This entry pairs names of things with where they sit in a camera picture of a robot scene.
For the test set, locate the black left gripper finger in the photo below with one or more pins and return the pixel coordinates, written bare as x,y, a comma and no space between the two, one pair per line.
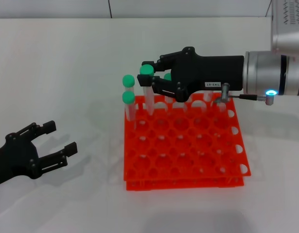
71,149
49,127

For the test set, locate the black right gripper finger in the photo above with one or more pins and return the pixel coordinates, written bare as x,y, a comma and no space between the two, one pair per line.
166,61
144,80

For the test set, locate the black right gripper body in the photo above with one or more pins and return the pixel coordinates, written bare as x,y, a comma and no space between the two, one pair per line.
207,70

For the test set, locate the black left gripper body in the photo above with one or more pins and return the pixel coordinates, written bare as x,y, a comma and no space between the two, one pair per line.
18,157

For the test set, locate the orange plastic test tube rack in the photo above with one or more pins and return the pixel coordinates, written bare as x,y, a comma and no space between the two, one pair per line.
178,145

